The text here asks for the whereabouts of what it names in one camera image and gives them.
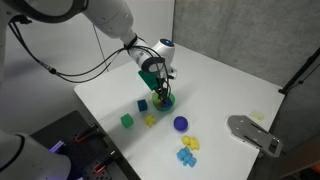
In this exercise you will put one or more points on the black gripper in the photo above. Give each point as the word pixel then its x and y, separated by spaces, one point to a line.
pixel 160 84

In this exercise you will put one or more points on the yellow-green foam block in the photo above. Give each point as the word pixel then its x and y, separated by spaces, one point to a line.
pixel 155 97

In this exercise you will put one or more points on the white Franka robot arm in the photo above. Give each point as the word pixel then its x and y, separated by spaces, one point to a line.
pixel 110 16

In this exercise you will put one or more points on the blue foam block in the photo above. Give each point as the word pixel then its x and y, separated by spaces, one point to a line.
pixel 167 103

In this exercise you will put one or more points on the dark blue hexagonal block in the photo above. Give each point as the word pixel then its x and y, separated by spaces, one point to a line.
pixel 142 105

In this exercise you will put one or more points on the small orange foam piece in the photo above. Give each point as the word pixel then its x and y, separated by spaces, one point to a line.
pixel 160 105

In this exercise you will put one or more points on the green bowl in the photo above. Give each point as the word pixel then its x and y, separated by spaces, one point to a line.
pixel 170 107

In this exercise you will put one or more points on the yellow spiky star toy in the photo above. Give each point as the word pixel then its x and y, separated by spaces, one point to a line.
pixel 150 120

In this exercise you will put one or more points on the purple ball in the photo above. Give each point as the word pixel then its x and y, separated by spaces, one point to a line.
pixel 180 123

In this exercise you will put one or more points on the green foam cube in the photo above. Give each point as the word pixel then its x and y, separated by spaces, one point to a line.
pixel 127 120

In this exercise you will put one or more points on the yellow knobby toy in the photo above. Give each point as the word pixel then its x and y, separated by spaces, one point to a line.
pixel 190 142

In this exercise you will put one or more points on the light blue foam toy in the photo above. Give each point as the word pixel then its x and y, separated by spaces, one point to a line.
pixel 186 157

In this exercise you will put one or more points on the small yellow sticker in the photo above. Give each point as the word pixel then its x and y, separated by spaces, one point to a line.
pixel 257 115

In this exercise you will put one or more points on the gray metal mounting plate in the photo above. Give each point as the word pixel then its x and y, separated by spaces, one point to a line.
pixel 255 135

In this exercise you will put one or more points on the black stand pole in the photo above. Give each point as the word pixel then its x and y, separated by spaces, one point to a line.
pixel 300 71

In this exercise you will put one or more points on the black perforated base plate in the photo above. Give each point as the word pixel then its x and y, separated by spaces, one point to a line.
pixel 83 150

